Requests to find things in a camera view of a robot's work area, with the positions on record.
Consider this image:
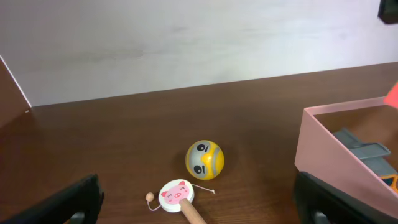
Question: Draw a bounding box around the yellow grey toy truck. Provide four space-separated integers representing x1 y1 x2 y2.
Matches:
333 128 397 193

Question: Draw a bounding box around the pig face rattle drum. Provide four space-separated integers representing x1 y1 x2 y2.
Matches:
145 179 215 224

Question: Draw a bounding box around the pink cardboard box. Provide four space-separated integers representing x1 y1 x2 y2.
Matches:
295 97 397 217

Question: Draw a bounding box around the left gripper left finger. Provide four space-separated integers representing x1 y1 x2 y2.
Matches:
2 174 104 224

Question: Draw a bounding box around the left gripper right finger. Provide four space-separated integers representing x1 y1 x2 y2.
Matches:
294 172 397 224

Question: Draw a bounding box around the yellow grey face ball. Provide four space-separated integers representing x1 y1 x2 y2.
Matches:
185 140 224 180

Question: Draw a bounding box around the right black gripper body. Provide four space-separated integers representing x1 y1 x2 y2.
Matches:
378 0 398 24

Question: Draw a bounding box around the multicolour puzzle cube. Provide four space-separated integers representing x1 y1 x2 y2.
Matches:
383 82 398 109

